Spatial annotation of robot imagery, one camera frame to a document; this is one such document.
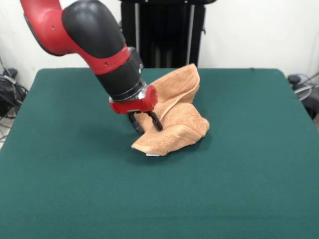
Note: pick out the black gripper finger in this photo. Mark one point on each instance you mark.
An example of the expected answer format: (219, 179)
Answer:
(155, 122)
(136, 124)

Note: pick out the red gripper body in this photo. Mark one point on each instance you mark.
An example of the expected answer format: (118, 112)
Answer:
(134, 105)

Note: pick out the tan terry towel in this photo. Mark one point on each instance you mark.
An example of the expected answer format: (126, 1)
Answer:
(179, 129)

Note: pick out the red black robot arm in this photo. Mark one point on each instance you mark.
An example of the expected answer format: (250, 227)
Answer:
(99, 44)

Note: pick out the dark green table cloth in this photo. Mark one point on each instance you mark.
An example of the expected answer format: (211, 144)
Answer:
(74, 174)

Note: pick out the grey round stand base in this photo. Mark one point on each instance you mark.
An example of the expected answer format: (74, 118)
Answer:
(302, 92)

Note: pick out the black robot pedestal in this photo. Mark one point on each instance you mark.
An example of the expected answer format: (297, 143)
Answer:
(174, 37)

